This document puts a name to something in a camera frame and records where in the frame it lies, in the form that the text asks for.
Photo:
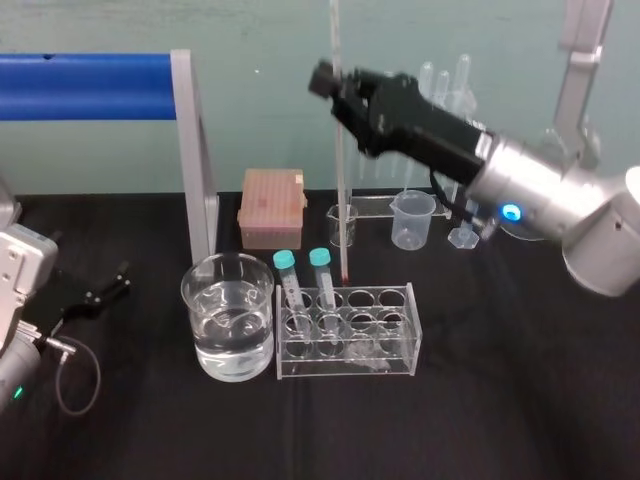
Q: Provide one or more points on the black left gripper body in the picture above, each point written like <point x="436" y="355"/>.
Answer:
<point x="65" y="302"/>

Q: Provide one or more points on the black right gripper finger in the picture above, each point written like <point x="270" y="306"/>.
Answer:
<point x="321" y="79"/>
<point x="350" y="117"/>

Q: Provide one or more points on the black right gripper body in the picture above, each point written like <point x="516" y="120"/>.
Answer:
<point x="425" y="127"/>

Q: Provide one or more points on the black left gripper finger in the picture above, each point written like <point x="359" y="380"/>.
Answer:
<point x="107" y="295"/>
<point x="120" y="272"/>

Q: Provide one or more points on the long glass thermometer red tip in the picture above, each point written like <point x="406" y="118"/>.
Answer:
<point x="342" y="200"/>

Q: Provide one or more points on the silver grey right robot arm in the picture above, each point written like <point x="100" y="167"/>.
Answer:
<point x="540" y="185"/>

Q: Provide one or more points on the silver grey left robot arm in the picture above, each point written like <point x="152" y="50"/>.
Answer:
<point x="22" y="280"/>

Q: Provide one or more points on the clear glass test tube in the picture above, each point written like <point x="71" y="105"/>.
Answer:
<point x="443" y="87"/>
<point x="465" y="80"/>
<point x="426" y="75"/>

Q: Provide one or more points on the clear plastic measuring beaker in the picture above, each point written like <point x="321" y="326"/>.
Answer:
<point x="411" y="222"/>

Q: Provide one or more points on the small empty glass beaker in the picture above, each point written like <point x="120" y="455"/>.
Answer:
<point x="334" y="230"/>

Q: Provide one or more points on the large glass beaker with water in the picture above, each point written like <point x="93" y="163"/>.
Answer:
<point x="227" y="320"/>

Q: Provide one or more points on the plastic tube with teal cap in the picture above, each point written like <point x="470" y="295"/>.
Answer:
<point x="322" y="282"/>
<point x="290" y="285"/>

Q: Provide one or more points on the clear acrylic test tube rack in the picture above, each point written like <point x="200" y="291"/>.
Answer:
<point x="350" y="340"/>

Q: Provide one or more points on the small clear graduated cylinder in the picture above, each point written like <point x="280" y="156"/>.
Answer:
<point x="465" y="235"/>

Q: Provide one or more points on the brown pipette tip box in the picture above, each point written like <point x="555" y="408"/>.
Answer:
<point x="272" y="210"/>

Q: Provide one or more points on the blue horizontal pipe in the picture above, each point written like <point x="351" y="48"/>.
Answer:
<point x="85" y="87"/>

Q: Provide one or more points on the black table cloth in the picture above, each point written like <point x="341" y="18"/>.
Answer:
<point x="320" y="430"/>

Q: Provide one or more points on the grey frame post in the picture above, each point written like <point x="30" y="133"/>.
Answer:
<point x="197" y="170"/>

